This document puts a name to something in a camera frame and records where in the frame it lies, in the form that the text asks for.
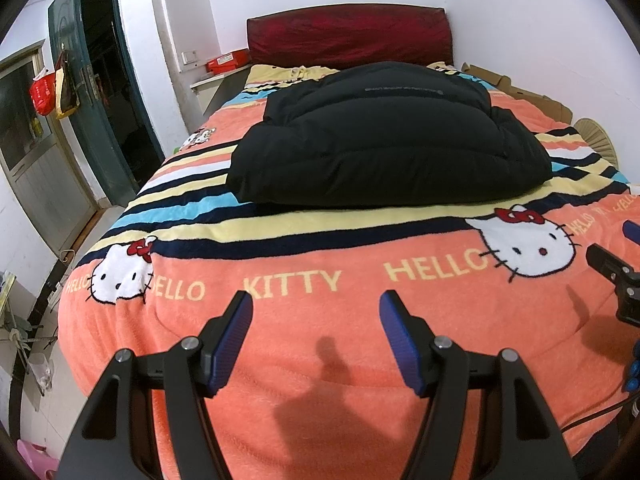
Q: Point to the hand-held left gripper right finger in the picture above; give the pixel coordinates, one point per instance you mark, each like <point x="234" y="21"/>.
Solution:
<point x="400" y="351"/>

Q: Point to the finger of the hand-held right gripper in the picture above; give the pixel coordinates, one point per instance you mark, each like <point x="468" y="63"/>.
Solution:
<point x="632" y="232"/>
<point x="602" y="260"/>

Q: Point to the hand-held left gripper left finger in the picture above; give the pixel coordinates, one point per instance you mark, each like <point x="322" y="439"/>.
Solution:
<point x="230" y="351"/>

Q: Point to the black puffer jacket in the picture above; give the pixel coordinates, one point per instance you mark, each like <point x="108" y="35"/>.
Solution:
<point x="390" y="150"/>

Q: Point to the person's right hand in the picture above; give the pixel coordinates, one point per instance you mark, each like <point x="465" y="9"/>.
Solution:
<point x="633" y="367"/>

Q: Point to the woven straw fan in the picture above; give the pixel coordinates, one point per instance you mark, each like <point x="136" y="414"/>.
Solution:
<point x="597" y="135"/>

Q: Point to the striped cartoon cat blanket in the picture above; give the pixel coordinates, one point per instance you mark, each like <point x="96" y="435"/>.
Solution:
<point x="325" y="240"/>

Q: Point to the brown cardboard sheet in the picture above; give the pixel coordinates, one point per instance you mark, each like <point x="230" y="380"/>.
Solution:
<point x="545" y="102"/>

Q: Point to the pink plastic stool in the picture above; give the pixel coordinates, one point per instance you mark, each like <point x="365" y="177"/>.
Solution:
<point x="32" y="460"/>

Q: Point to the grey nightstand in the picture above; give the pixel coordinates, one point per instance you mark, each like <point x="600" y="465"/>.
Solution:
<point x="215" y="92"/>

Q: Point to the grey framed glass door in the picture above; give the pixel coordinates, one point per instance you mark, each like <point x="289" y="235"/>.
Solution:
<point x="30" y="160"/>

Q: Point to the yellow pillow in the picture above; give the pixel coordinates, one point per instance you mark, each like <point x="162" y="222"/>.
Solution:
<point x="270" y="74"/>

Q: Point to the red box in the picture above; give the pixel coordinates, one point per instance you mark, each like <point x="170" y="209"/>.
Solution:
<point x="227" y="62"/>

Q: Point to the yellow bag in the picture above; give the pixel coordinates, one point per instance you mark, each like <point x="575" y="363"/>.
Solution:
<point x="67" y="95"/>

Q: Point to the red plastic bag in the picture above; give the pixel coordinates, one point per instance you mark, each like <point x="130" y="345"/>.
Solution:
<point x="42" y="92"/>

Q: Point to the dark red headboard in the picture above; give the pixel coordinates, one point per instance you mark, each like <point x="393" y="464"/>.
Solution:
<point x="350" y="35"/>

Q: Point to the green door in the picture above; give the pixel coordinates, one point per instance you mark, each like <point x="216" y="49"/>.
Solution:
<point x="65" y="20"/>

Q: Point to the black curved metal rail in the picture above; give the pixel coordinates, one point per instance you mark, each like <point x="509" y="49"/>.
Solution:
<point x="47" y="291"/>

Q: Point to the white wall switch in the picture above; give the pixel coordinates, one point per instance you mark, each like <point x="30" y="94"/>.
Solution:
<point x="189" y="57"/>

